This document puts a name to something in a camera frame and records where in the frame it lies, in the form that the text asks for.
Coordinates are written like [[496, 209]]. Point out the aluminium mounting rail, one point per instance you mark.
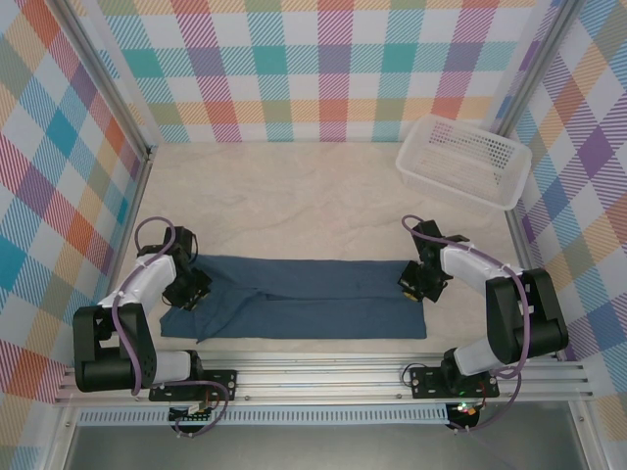
[[318, 377]]

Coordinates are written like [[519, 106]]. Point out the aluminium frame post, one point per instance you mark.
[[531, 68], [105, 78]]

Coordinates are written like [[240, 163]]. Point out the blue t-shirt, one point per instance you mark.
[[318, 303]]

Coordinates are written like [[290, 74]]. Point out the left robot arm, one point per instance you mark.
[[98, 377]]

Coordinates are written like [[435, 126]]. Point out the white plastic mesh basket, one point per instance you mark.
[[431, 183]]

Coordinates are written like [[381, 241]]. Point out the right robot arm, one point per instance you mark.
[[539, 333]]

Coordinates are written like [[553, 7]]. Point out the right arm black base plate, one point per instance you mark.
[[423, 382]]

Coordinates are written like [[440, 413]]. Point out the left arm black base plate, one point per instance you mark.
[[225, 382]]

